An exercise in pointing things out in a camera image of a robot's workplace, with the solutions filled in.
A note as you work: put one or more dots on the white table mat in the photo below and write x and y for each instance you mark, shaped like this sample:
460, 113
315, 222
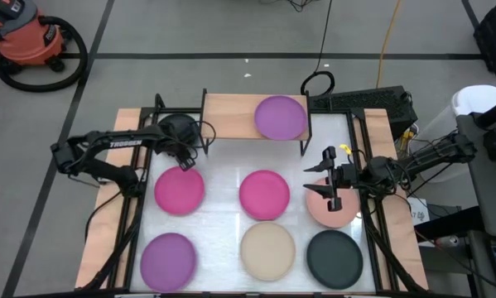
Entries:
222, 198

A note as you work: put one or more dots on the silver can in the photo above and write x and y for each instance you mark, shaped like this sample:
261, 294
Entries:
448, 241

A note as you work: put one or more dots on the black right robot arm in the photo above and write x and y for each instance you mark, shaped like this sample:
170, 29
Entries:
430, 159

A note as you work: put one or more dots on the pink plate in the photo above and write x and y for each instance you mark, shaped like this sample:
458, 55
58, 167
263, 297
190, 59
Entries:
179, 191
264, 195

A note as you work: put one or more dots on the black round object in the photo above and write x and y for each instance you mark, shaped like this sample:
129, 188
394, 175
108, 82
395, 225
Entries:
177, 126

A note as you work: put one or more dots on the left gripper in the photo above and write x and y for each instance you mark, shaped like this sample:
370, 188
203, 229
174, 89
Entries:
176, 150

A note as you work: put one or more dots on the wooden shelf with black frame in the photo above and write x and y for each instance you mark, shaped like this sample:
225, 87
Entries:
231, 116

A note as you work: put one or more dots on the purple plate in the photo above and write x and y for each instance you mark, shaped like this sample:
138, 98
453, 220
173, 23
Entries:
280, 118
168, 262

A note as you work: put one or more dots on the black table frame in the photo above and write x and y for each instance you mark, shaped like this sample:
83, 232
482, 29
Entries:
133, 248

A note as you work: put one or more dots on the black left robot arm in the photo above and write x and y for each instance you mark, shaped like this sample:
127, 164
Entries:
123, 143

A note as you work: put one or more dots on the beige plate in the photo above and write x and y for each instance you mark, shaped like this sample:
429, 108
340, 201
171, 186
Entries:
268, 251

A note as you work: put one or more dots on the white paper note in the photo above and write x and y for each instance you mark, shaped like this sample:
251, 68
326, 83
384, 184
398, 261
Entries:
419, 213

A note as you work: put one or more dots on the salmon orange plate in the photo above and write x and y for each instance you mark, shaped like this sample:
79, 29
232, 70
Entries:
348, 215

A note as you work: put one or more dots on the dark green plate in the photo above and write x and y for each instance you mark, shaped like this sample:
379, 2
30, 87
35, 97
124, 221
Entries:
334, 259

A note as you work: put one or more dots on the grey side desk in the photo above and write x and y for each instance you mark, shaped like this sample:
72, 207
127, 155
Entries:
492, 186

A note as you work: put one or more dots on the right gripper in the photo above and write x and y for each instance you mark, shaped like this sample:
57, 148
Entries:
347, 176

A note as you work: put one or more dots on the orange shop vacuum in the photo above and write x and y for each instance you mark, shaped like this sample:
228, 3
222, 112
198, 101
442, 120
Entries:
24, 37

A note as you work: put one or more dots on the white trash bin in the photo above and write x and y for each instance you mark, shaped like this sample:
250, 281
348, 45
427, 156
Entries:
475, 99

